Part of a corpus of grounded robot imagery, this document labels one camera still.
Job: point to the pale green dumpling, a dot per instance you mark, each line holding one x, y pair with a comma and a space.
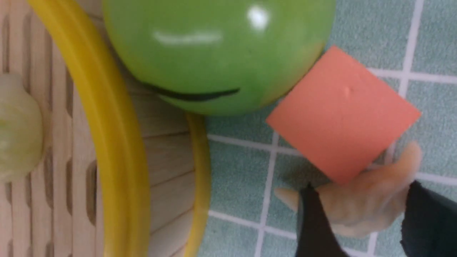
21, 129

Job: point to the orange foam cube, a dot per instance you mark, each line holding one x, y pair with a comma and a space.
340, 116

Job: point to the bamboo steamer tray yellow rim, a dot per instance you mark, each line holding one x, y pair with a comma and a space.
122, 173

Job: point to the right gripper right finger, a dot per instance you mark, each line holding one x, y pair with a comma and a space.
429, 226

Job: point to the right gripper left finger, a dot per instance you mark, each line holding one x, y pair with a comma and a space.
315, 237

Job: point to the white dumpling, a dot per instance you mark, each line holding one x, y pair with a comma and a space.
371, 201

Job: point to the green toy apple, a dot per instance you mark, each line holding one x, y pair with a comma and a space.
219, 57

